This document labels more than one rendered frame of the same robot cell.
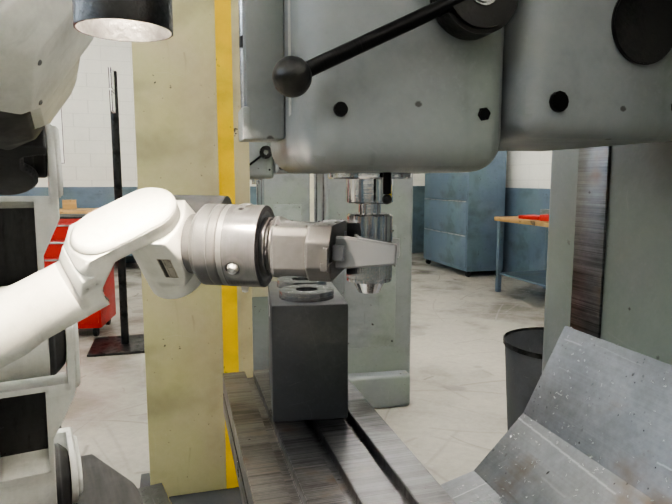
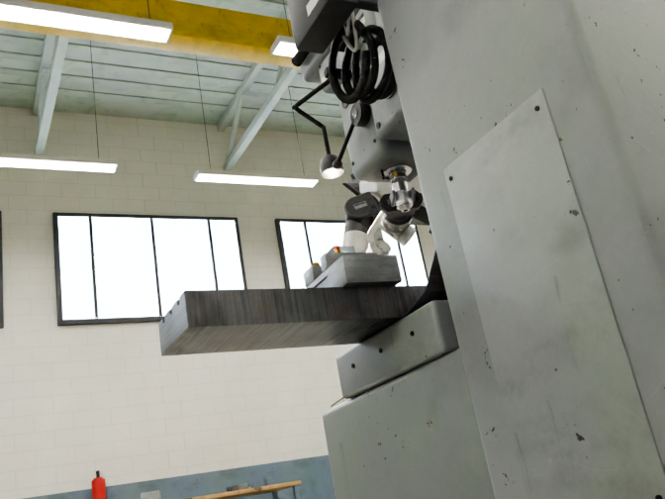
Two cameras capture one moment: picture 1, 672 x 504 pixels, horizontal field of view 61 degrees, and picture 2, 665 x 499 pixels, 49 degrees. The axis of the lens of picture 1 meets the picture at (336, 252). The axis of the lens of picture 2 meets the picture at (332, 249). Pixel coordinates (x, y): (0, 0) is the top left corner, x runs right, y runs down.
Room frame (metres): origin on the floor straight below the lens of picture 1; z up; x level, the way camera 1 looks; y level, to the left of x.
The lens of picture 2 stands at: (-0.09, -1.80, 0.44)
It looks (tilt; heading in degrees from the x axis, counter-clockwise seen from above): 20 degrees up; 76
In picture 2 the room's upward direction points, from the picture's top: 11 degrees counter-clockwise
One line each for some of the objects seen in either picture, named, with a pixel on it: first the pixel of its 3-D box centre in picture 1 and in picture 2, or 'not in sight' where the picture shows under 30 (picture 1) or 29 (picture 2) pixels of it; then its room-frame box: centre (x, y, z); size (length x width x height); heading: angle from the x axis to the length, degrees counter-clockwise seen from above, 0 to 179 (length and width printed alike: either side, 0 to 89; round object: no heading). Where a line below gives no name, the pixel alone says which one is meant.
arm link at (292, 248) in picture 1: (283, 249); (399, 209); (0.61, 0.06, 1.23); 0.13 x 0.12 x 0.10; 170
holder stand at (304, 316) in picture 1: (304, 340); not in sight; (0.97, 0.06, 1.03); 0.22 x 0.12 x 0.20; 8
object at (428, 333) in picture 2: not in sight; (437, 350); (0.59, -0.03, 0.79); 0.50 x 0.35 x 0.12; 105
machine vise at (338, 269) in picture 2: not in sight; (340, 285); (0.36, -0.07, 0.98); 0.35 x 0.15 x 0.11; 103
